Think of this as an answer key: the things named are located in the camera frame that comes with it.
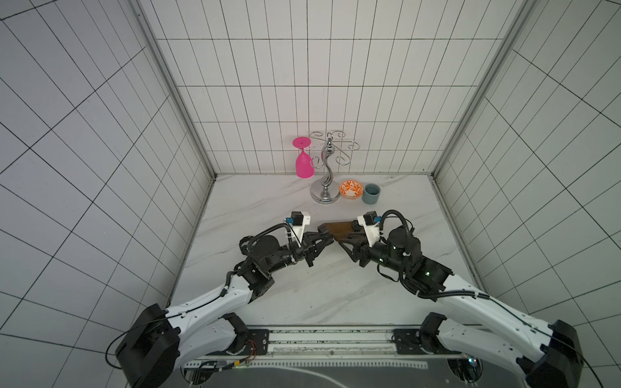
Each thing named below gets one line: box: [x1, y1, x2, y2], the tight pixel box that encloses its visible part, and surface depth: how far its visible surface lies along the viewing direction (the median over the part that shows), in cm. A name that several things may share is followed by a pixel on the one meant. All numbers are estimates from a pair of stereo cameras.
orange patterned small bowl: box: [338, 179, 364, 199], surface depth 112 cm
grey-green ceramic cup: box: [362, 182, 382, 205], surface depth 109 cm
